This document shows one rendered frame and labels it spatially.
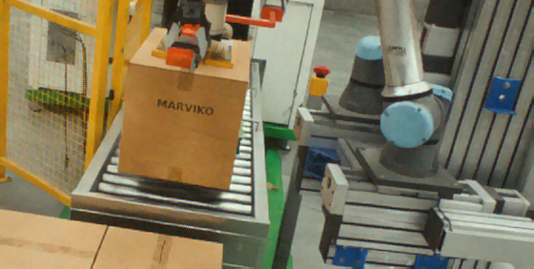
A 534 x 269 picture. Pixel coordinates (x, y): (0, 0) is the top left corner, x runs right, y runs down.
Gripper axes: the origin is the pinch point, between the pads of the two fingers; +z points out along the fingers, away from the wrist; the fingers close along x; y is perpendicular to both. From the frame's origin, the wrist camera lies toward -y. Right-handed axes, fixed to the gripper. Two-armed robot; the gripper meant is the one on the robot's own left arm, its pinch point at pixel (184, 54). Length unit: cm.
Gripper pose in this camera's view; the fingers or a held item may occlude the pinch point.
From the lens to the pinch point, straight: 192.7
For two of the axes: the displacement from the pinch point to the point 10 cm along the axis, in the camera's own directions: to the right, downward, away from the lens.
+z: -1.3, 9.1, 3.8
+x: -9.9, -1.6, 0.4
